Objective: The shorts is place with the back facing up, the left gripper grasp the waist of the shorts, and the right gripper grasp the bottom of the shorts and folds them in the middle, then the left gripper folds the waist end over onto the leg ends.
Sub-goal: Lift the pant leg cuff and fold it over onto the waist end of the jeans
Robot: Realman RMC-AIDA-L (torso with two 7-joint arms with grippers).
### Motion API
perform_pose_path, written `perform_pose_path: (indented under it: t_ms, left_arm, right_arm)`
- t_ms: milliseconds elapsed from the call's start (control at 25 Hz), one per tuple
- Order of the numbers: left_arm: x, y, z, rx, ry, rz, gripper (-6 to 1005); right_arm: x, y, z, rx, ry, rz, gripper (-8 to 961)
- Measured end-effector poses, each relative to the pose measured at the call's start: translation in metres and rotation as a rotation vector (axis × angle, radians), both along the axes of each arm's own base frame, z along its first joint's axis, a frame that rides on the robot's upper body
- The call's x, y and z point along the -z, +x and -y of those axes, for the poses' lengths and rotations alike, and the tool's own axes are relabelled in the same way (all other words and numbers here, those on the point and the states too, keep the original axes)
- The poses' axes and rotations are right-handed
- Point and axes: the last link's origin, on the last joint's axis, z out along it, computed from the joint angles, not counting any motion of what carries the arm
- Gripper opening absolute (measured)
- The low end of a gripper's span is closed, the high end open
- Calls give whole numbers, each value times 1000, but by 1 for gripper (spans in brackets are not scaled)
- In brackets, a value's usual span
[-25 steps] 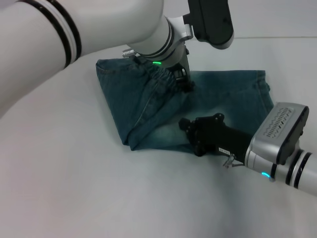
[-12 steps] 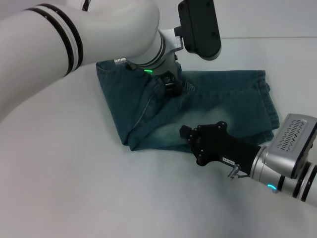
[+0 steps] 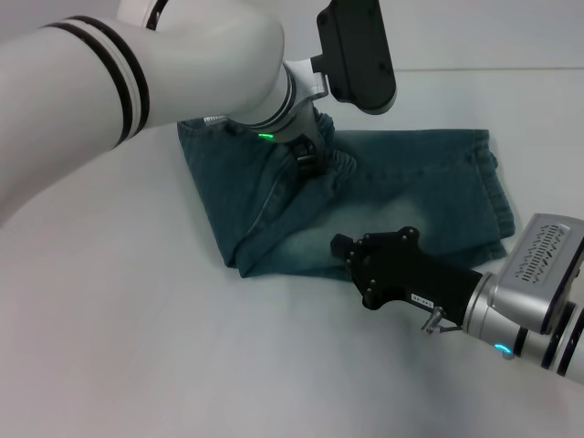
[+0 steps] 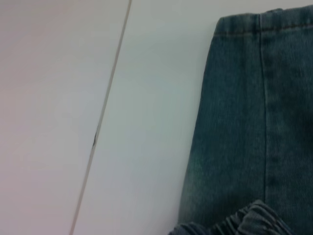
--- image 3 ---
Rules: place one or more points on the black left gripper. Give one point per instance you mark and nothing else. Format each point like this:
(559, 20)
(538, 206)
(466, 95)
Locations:
(305, 148)

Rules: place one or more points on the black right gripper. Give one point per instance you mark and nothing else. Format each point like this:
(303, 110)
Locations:
(410, 274)

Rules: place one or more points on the blue denim shorts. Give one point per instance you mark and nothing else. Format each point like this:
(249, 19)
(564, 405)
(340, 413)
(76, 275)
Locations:
(410, 191)

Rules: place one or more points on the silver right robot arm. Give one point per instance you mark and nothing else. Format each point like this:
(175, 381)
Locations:
(511, 324)

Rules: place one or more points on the white and silver left robot arm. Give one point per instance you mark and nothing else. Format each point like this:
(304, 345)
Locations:
(91, 91)

